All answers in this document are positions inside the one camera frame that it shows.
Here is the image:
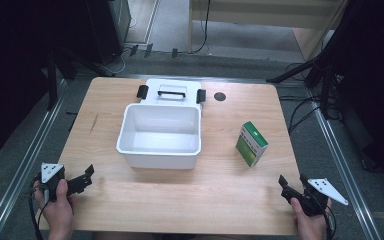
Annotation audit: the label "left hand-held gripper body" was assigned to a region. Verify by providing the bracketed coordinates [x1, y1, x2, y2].
[39, 162, 70, 203]

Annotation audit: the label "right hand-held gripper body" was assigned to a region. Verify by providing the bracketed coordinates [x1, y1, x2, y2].
[289, 177, 350, 217]

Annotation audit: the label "green and white medicine box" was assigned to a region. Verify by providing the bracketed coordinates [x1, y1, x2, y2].
[235, 120, 270, 168]

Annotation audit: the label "white plastic storage box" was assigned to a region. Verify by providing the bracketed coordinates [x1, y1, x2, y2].
[115, 78, 207, 170]

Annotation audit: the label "person's right hand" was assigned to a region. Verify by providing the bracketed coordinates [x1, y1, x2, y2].
[291, 196, 333, 240]

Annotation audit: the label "person's left hand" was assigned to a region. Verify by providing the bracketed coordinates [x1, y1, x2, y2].
[33, 178, 76, 240]

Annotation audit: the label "black upright stand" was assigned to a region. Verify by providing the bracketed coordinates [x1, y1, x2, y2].
[45, 49, 60, 112]

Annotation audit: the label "black tripod stand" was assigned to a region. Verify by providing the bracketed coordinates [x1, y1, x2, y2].
[265, 29, 344, 120]

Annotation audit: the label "black cabinet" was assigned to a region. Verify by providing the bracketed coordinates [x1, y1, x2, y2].
[85, 0, 132, 66]

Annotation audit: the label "metal floor rail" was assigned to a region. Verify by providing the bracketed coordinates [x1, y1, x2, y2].
[0, 79, 69, 240]
[307, 89, 384, 240]

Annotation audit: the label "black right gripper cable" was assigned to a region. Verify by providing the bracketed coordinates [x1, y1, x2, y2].
[322, 204, 338, 240]

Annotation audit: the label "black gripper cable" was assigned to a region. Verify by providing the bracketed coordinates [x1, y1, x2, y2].
[28, 176, 50, 240]
[322, 204, 338, 240]

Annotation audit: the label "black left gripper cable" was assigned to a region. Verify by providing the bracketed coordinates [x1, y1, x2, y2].
[28, 176, 50, 240]

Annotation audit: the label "black floor cables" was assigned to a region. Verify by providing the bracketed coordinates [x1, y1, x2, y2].
[277, 61, 343, 135]

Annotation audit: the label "light wooden furniture frame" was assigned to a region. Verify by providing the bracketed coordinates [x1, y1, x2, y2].
[187, 0, 349, 62]

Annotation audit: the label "black hanging cable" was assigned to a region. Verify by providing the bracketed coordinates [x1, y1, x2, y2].
[191, 0, 212, 55]

